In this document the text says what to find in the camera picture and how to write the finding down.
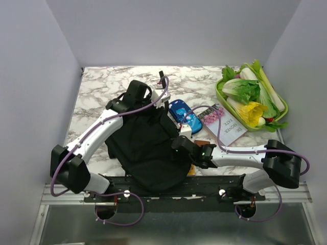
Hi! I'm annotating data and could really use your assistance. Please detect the brown leather wallet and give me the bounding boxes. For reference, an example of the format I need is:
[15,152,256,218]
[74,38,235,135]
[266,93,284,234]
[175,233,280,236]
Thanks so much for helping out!
[194,140,210,147]

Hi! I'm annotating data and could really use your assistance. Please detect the black backpack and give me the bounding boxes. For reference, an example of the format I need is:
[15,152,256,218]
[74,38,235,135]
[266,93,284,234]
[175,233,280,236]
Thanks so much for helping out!
[105,80,191,192]

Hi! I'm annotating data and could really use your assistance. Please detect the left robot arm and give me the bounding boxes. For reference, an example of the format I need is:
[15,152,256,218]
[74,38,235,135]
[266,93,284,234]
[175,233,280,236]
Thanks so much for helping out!
[50,76,170,202]

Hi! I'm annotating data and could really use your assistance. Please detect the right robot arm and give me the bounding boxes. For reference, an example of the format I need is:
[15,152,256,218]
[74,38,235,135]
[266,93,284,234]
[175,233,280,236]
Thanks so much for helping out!
[171,136,302,200]

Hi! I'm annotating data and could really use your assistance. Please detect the orange treehouse book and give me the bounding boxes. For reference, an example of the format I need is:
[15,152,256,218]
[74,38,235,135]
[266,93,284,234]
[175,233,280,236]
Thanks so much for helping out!
[187,164,196,176]

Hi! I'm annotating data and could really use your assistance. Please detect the blue dinosaur pencil case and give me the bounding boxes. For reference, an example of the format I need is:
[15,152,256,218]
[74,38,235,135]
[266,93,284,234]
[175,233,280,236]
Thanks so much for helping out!
[168,99,202,135]

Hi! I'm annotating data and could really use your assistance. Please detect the white book pink flowers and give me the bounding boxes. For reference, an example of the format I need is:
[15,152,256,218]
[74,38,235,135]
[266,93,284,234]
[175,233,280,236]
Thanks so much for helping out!
[197,104,248,146]

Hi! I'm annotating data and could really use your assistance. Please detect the yellow flower vegetable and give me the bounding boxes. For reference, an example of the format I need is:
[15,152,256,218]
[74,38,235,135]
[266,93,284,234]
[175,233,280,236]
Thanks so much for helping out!
[238,102,268,127]

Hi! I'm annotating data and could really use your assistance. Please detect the napa cabbage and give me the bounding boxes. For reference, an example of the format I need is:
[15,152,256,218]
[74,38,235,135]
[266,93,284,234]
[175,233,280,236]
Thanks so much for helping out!
[222,79,261,105]

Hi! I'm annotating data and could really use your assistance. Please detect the white daikon radish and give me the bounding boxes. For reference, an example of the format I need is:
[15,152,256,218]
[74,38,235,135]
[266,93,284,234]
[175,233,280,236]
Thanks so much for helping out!
[240,67,258,81]

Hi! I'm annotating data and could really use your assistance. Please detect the green vegetable tray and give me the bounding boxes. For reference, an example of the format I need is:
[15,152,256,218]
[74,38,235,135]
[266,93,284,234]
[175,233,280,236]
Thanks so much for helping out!
[215,79,289,132]

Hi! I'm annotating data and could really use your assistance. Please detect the green celery stalk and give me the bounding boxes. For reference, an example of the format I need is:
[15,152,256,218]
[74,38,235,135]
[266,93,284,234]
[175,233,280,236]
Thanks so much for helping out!
[244,59,287,112]

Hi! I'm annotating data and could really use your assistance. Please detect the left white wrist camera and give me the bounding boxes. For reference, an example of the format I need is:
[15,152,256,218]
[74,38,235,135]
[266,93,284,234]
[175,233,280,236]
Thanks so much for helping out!
[151,89,171,108]

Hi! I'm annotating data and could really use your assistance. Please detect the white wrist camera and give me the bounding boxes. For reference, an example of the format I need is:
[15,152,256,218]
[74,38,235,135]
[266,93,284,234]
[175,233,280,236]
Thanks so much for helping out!
[151,89,171,108]
[179,124,192,139]

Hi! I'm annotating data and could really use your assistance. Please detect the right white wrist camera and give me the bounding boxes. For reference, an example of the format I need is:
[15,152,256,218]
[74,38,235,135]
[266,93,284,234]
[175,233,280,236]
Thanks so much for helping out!
[179,124,192,139]

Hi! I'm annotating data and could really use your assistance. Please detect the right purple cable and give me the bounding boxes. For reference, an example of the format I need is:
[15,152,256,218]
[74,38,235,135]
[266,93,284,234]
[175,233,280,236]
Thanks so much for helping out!
[178,105,310,222]

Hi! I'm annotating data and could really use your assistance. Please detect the aluminium mounting rail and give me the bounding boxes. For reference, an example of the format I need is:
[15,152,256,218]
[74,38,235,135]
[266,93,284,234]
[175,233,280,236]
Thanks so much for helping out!
[41,183,313,205]

